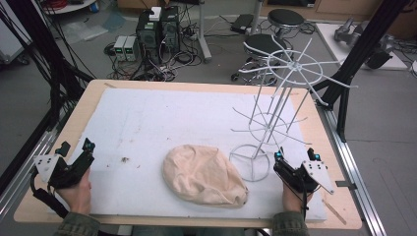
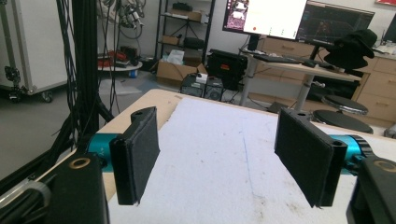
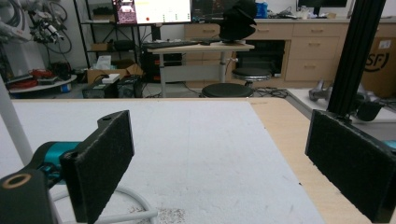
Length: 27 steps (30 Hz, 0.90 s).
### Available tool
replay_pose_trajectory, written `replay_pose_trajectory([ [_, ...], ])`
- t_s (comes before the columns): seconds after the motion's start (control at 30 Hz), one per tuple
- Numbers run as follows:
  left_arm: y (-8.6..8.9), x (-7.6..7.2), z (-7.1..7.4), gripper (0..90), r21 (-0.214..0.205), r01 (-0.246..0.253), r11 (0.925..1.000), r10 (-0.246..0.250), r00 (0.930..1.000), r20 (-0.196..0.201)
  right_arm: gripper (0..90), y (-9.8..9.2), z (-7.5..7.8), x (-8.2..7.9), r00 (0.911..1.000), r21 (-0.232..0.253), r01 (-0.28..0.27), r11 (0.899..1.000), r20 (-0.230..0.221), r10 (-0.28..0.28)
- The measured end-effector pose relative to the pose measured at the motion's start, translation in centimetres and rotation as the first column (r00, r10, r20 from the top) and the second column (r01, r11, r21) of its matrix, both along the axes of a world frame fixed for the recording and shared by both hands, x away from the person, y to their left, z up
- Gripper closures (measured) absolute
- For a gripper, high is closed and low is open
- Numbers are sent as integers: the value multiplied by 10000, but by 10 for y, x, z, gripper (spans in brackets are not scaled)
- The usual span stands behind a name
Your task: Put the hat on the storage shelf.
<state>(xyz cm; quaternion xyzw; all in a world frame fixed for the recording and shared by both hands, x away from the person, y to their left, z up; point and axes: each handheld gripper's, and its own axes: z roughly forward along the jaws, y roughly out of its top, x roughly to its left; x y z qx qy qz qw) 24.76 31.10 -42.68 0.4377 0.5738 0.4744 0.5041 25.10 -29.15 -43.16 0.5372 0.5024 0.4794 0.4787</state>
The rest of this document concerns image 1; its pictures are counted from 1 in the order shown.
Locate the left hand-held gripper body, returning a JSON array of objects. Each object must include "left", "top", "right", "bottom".
[{"left": 33, "top": 152, "right": 91, "bottom": 191}]

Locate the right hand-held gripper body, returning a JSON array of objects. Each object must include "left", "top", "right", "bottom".
[{"left": 280, "top": 159, "right": 336, "bottom": 195}]

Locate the white wire hat rack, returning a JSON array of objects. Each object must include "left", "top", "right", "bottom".
[{"left": 228, "top": 34, "right": 359, "bottom": 183}]

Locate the beige cloth hat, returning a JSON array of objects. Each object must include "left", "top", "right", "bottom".
[{"left": 161, "top": 144, "right": 250, "bottom": 208}]

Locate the person's right hand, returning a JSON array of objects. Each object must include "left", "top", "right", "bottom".
[{"left": 282, "top": 179, "right": 314, "bottom": 214}]

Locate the person's left hand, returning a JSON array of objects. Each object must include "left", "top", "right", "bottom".
[{"left": 54, "top": 166, "right": 93, "bottom": 216}]

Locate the thin wooden stick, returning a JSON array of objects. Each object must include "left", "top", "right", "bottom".
[{"left": 322, "top": 198, "right": 348, "bottom": 226}]

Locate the white foam mat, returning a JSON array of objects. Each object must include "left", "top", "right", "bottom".
[{"left": 48, "top": 87, "right": 328, "bottom": 221}]

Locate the white floor board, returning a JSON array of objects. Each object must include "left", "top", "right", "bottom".
[{"left": 315, "top": 22, "right": 409, "bottom": 71}]

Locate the grey power supply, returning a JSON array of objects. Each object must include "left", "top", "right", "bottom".
[
  {"left": 112, "top": 34, "right": 128, "bottom": 62},
  {"left": 123, "top": 35, "right": 140, "bottom": 63}
]

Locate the black computer tower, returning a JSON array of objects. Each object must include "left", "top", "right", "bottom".
[
  {"left": 135, "top": 9, "right": 162, "bottom": 66},
  {"left": 159, "top": 5, "right": 181, "bottom": 56}
]

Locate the white round table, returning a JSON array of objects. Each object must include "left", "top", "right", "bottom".
[{"left": 40, "top": 0, "right": 99, "bottom": 16}]

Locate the black flat case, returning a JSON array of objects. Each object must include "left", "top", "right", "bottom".
[{"left": 229, "top": 13, "right": 256, "bottom": 34}]

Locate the grey metal stand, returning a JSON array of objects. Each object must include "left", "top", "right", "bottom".
[{"left": 196, "top": 0, "right": 213, "bottom": 64}]

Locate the white box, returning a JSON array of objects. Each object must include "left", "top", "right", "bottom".
[{"left": 149, "top": 6, "right": 163, "bottom": 22}]

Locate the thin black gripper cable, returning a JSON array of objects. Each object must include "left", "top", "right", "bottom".
[{"left": 289, "top": 173, "right": 312, "bottom": 221}]

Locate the black sleeved gripper cable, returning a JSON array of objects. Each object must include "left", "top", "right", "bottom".
[{"left": 29, "top": 165, "right": 71, "bottom": 220}]

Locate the aluminium rail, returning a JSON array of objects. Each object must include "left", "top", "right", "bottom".
[
  {"left": 315, "top": 101, "right": 388, "bottom": 236},
  {"left": 0, "top": 107, "right": 75, "bottom": 224}
]

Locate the black frame post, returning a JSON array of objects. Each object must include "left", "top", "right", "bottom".
[
  {"left": 311, "top": 0, "right": 412, "bottom": 144},
  {"left": 0, "top": 0, "right": 96, "bottom": 132}
]

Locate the tangle of floor cables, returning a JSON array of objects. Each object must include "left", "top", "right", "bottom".
[{"left": 103, "top": 19, "right": 205, "bottom": 83}]

